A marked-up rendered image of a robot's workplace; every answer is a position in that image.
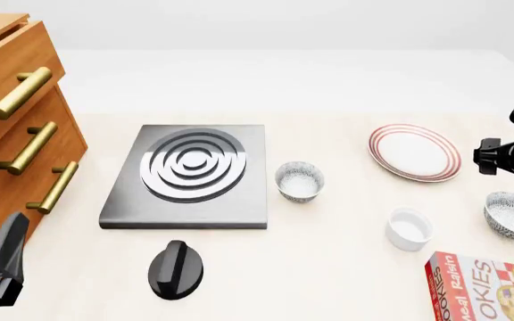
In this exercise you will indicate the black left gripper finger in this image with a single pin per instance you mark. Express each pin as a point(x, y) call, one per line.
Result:
point(11, 240)

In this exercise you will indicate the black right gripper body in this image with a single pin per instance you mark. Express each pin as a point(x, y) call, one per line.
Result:
point(486, 157)

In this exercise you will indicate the patterned black white bowl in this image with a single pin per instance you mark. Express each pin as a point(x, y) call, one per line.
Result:
point(299, 184)
point(513, 217)

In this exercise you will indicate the white plate with red rings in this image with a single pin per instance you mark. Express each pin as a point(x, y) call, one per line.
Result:
point(413, 154)

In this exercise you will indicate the flat black stove plate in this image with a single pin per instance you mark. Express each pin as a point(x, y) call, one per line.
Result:
point(194, 207)

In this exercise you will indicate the small white ramekin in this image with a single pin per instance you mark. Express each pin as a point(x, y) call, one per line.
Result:
point(408, 230)

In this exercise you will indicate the narrow wooden drawer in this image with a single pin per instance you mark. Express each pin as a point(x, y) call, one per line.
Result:
point(47, 110)
point(72, 147)

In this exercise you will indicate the red cookies box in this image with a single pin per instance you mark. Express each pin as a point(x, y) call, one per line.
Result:
point(475, 287)

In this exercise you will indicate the round black stove knob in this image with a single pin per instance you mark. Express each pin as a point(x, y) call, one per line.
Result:
point(174, 271)

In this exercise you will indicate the wide wooden drawer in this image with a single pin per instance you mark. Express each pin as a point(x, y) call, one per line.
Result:
point(7, 60)

